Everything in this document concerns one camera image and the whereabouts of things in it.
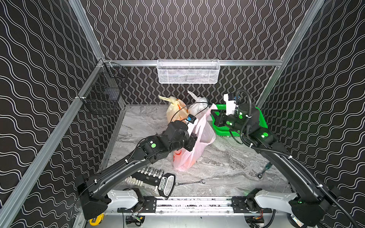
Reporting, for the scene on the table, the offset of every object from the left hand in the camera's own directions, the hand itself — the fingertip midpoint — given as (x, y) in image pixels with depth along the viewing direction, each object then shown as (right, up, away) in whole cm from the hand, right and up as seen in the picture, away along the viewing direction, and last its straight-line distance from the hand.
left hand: (201, 137), depth 64 cm
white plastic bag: (+3, +17, +33) cm, 37 cm away
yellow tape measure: (-49, -41, +5) cm, 64 cm away
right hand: (+5, +13, +3) cm, 14 cm away
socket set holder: (-18, -28, +16) cm, 37 cm away
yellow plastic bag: (-13, +15, +34) cm, 39 cm away
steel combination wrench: (-11, -29, +17) cm, 35 cm away
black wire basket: (-60, +26, +27) cm, 71 cm away
